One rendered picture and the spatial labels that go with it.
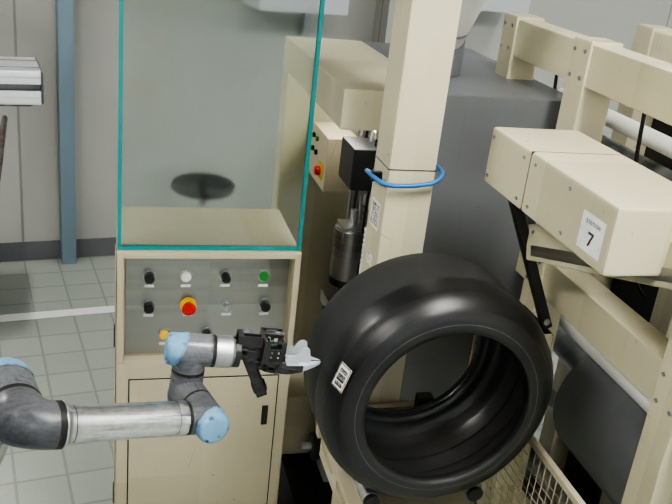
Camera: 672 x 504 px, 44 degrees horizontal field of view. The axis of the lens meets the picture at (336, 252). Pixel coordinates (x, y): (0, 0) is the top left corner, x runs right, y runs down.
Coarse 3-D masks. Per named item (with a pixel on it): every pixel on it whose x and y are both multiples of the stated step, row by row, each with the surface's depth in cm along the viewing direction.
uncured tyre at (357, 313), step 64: (448, 256) 210; (320, 320) 208; (384, 320) 189; (448, 320) 189; (512, 320) 195; (320, 384) 197; (512, 384) 226; (384, 448) 229; (448, 448) 229; (512, 448) 209
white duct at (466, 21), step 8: (464, 0) 245; (472, 0) 245; (480, 0) 245; (464, 8) 248; (472, 8) 248; (480, 8) 250; (464, 16) 251; (472, 16) 251; (464, 24) 254; (472, 24) 256; (464, 32) 258; (456, 40) 260; (464, 40) 264; (456, 48) 264
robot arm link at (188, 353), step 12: (168, 336) 188; (180, 336) 188; (192, 336) 189; (204, 336) 190; (216, 336) 191; (168, 348) 186; (180, 348) 186; (192, 348) 187; (204, 348) 188; (216, 348) 189; (168, 360) 187; (180, 360) 187; (192, 360) 188; (204, 360) 188; (180, 372) 189; (192, 372) 189
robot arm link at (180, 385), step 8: (176, 376) 189; (184, 376) 189; (192, 376) 189; (200, 376) 191; (176, 384) 190; (184, 384) 189; (192, 384) 189; (200, 384) 190; (168, 392) 193; (176, 392) 189; (184, 392) 187; (168, 400) 192; (176, 400) 189
